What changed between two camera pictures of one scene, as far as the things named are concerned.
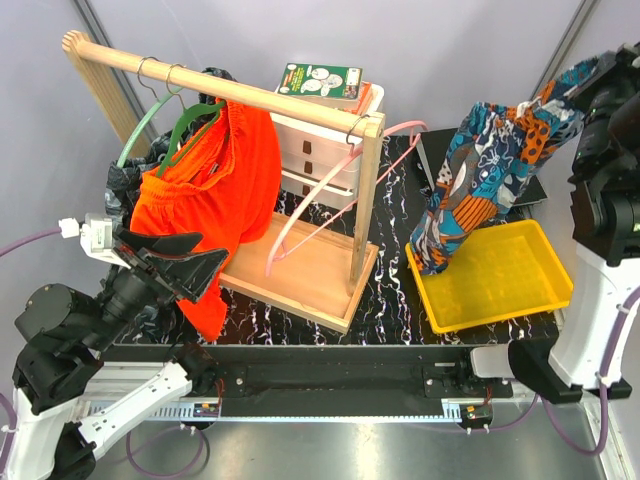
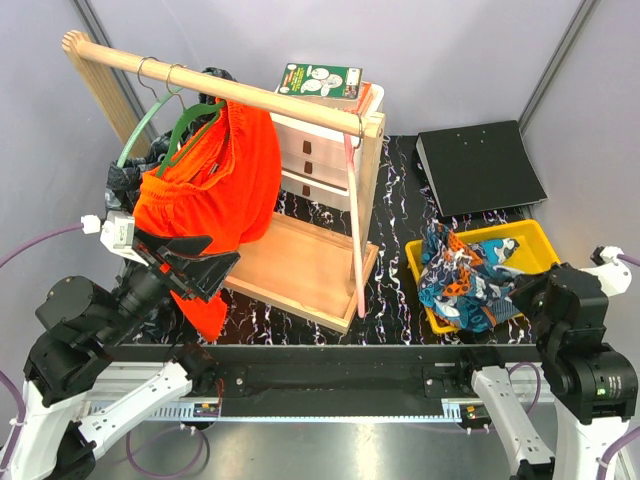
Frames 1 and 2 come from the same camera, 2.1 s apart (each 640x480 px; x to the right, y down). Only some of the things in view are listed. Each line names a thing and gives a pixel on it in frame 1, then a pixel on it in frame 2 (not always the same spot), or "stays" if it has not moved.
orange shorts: x=222 y=183 stays
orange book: x=364 y=99 stays
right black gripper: x=626 y=64 → x=523 y=288
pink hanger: x=337 y=165 → x=350 y=150
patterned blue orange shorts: x=495 y=147 → x=461 y=283
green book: x=321 y=81 stays
